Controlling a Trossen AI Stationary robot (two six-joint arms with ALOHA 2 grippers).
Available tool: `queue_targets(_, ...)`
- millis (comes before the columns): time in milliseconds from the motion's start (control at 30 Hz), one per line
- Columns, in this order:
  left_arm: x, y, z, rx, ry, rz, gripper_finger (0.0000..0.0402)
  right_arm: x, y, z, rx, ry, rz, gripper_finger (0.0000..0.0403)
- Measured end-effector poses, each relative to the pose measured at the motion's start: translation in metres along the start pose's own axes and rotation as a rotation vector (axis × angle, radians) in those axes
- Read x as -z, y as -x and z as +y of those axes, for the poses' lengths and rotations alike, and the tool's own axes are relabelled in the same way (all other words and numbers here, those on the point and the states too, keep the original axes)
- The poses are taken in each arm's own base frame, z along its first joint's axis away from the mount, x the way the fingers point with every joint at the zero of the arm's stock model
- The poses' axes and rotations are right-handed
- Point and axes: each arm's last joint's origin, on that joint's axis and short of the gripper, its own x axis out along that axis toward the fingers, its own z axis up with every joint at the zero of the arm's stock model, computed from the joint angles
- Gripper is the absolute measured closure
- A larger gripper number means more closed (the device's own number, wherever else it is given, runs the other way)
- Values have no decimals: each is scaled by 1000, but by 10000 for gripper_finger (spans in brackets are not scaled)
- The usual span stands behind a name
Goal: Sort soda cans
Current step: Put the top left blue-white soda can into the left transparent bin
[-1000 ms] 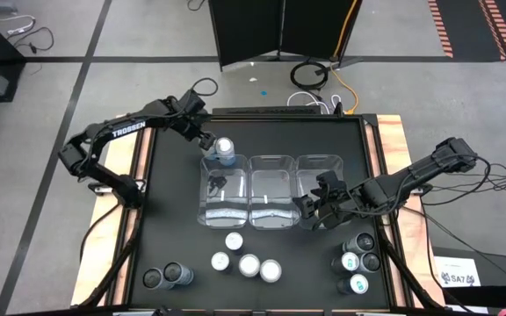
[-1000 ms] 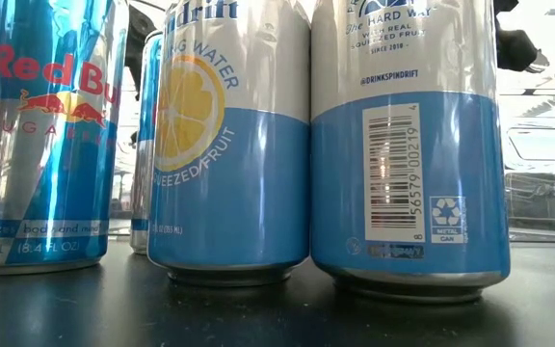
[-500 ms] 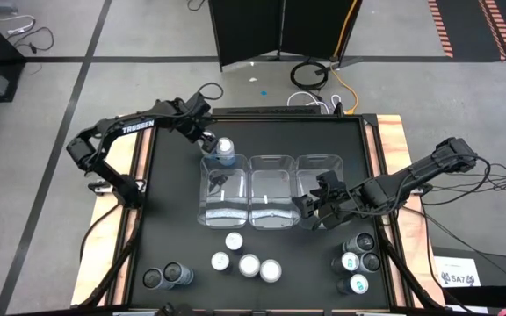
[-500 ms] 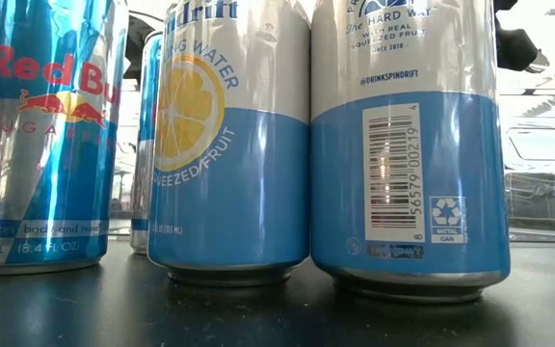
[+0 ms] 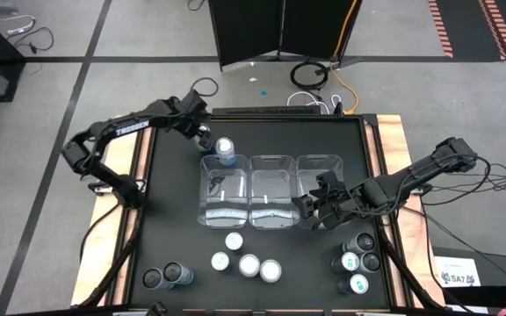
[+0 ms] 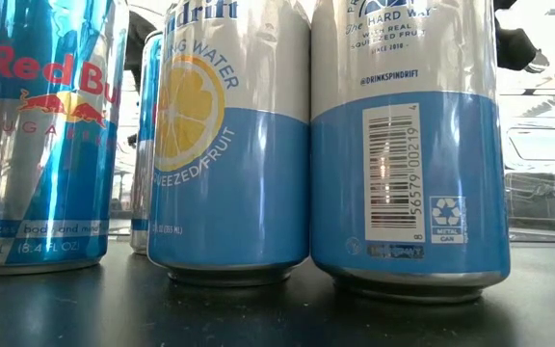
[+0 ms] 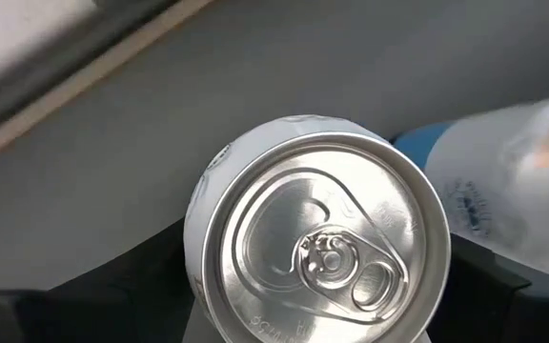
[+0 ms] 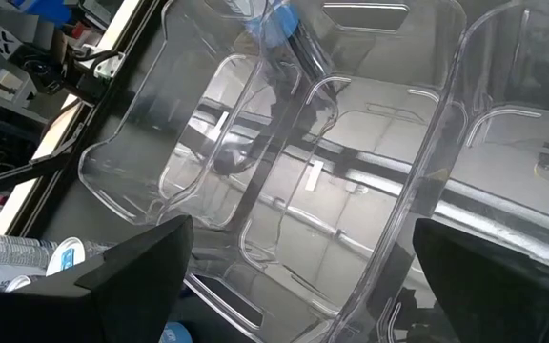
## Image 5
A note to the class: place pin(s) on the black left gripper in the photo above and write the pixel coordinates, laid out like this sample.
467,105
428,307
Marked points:
191,120

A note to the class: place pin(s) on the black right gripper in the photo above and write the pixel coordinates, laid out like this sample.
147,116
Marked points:
338,208

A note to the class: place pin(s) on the blue silver Red Bull can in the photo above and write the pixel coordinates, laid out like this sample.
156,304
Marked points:
234,241
220,261

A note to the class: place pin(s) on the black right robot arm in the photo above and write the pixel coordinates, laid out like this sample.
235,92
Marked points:
411,175

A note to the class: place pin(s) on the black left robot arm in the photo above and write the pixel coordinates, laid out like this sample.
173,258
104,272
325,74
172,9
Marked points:
132,125

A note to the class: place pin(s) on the clear plastic bin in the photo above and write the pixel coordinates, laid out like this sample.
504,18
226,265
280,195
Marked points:
218,210
309,175
272,206

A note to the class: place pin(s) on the black folding partition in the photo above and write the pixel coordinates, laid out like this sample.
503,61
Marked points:
253,30

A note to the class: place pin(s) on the white paper sign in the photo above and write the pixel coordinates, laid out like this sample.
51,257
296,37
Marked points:
457,273

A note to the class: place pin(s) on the black box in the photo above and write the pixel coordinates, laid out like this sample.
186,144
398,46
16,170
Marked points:
501,274

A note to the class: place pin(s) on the black mat orange stripes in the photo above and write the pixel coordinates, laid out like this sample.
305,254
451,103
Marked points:
468,26

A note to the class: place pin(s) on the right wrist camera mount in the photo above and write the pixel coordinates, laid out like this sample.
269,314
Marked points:
330,184

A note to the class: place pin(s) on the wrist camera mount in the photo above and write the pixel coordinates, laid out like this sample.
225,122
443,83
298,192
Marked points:
330,184
195,101

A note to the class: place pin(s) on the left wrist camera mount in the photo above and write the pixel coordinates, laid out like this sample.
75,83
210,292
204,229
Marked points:
195,101

